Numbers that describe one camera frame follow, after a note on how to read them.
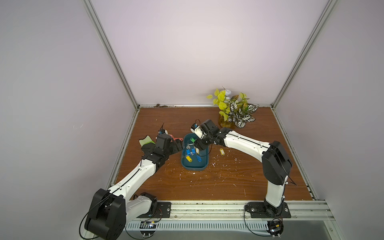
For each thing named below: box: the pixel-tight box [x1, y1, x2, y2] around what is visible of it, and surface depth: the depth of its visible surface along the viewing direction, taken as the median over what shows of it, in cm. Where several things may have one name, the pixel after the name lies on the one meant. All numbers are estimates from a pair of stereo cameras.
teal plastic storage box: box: [181, 133, 210, 172], surface depth 93 cm
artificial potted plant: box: [206, 86, 259, 129], surface depth 91 cm
